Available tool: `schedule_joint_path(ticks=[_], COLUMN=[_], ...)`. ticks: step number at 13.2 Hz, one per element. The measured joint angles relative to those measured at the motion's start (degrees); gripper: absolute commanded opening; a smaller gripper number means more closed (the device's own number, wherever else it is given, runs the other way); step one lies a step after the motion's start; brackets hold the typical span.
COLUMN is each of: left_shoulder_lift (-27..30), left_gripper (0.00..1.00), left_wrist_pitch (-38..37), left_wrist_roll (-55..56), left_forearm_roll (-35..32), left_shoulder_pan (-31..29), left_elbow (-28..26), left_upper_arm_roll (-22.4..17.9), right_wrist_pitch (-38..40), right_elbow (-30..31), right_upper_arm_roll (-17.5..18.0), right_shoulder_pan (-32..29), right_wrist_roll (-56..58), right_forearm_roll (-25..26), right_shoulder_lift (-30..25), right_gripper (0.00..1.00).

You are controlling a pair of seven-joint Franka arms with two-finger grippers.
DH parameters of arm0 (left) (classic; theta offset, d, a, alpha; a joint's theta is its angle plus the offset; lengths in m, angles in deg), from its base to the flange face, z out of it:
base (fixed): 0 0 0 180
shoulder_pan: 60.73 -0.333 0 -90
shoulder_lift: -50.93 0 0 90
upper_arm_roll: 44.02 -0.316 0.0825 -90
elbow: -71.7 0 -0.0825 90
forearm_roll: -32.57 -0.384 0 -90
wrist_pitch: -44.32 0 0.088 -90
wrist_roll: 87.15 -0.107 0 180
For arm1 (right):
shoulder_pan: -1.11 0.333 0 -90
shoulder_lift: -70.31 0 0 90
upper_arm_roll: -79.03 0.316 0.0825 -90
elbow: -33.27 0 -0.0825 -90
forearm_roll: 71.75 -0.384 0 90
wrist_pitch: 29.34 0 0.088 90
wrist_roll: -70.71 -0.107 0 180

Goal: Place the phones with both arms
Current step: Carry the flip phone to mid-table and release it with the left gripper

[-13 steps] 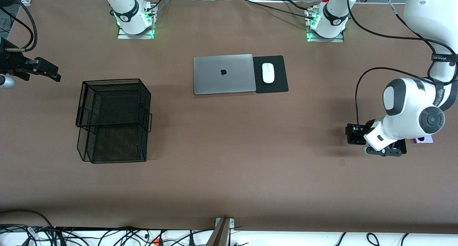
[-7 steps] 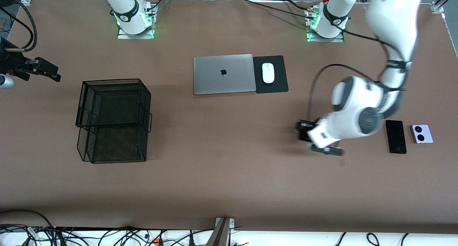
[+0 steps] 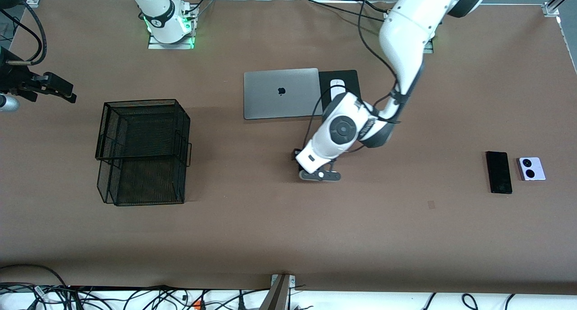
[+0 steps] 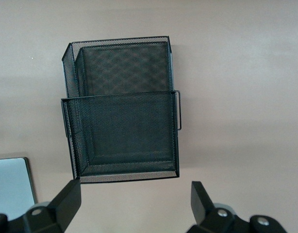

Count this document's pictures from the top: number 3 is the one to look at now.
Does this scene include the silver closed laptop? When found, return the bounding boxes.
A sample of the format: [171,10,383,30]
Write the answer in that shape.
[243,68,323,120]

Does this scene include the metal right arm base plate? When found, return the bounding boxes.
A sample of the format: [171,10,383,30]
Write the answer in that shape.
[148,33,195,50]

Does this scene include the thick black table cable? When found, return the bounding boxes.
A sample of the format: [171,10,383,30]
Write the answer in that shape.
[308,0,385,20]

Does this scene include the black two-tier mesh tray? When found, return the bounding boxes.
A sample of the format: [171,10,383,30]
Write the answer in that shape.
[95,99,192,207]

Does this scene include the black slab smartphone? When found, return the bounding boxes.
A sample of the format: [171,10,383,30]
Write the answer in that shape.
[485,151,513,194]

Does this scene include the grey metal camera mount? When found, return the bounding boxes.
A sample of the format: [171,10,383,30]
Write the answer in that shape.
[259,274,296,310]

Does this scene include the tangled black floor cables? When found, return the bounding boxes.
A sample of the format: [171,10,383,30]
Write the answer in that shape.
[0,283,271,310]

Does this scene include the black floor cable loop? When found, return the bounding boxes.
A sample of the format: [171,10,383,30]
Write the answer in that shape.
[0,264,68,289]

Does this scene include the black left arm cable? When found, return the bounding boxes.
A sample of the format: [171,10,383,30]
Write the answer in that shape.
[307,0,404,154]

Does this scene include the lilac flip phone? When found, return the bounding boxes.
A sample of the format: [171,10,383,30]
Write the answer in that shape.
[517,157,546,181]

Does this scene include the black mouse pad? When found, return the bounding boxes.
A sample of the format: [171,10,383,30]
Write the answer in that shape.
[318,69,363,104]

